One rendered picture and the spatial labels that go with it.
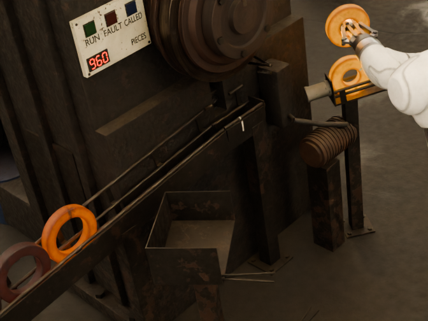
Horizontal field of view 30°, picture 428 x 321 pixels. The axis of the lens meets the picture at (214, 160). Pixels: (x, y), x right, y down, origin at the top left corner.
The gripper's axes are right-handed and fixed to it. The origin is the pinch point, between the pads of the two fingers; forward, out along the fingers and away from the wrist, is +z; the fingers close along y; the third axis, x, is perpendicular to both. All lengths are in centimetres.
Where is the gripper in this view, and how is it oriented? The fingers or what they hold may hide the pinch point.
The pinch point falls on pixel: (347, 21)
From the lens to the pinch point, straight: 285.6
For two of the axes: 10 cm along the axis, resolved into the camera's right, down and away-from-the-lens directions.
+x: -1.3, -7.9, -6.0
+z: -1.9, -5.7, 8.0
